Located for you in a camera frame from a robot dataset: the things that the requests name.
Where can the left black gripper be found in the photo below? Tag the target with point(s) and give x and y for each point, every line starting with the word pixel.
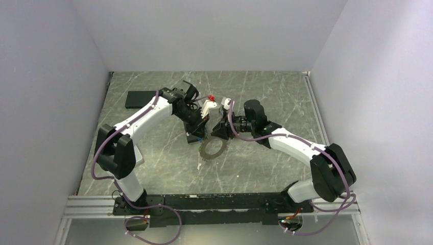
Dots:
pixel 199 119

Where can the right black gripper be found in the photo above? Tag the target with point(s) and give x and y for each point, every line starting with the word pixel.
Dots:
pixel 224 129

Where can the large grey key ring disc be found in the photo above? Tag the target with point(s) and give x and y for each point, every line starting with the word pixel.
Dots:
pixel 212 147

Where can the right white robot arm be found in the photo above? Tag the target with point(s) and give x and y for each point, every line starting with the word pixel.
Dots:
pixel 331 172

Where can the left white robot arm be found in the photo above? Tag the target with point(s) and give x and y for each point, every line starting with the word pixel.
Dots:
pixel 116 153

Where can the black flat pad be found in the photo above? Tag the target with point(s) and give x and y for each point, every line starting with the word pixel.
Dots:
pixel 138 99

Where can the grey rectangular box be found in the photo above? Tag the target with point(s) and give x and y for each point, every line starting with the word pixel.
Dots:
pixel 138 156

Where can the black network switch box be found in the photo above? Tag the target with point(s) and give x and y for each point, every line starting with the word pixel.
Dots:
pixel 193 134

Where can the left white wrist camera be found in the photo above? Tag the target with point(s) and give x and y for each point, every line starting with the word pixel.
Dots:
pixel 208 104

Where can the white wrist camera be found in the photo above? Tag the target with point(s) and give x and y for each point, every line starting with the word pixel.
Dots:
pixel 225 103
pixel 208 104

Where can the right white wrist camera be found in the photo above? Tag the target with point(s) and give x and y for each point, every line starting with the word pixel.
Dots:
pixel 225 103

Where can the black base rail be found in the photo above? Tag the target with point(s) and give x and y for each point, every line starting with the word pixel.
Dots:
pixel 266 208

